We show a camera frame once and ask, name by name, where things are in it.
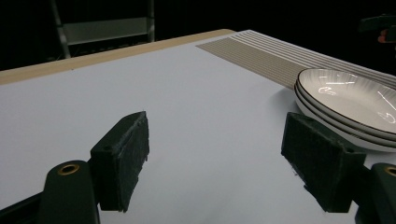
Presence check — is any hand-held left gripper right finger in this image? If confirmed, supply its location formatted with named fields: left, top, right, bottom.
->
left=280, top=111, right=368, bottom=214

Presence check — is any grey metal stand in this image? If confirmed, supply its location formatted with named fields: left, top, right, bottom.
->
left=49, top=0, right=156, bottom=61

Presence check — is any dark device with orange part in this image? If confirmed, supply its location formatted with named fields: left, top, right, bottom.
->
left=357, top=13, right=396, bottom=45

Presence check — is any beige striped placemat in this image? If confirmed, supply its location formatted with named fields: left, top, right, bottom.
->
left=196, top=29, right=396, bottom=91

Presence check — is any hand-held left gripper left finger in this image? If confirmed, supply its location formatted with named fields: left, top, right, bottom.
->
left=90, top=110, right=150, bottom=214

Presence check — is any white plate with dark rim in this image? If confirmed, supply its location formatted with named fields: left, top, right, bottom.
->
left=294, top=79, right=396, bottom=147
left=296, top=67, right=396, bottom=138
left=293, top=87, right=396, bottom=154

